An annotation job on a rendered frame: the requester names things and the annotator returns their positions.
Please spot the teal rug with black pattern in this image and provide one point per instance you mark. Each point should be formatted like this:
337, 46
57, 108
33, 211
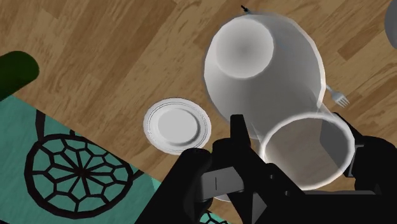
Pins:
46, 167

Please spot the white plate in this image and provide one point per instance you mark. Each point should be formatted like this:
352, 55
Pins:
177, 125

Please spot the silver fork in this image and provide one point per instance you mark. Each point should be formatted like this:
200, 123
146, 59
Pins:
338, 98

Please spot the dark green cylinder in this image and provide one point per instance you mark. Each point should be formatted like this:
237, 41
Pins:
15, 73

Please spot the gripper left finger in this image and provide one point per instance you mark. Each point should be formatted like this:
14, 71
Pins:
192, 173

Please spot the grey round object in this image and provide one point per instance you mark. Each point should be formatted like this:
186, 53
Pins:
392, 21

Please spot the large white bowl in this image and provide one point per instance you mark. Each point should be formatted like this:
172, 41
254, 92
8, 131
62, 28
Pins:
263, 77

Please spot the clear glass cup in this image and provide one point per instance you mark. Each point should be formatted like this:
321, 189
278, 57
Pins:
307, 155

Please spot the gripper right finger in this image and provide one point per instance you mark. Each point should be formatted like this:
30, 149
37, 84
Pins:
373, 164

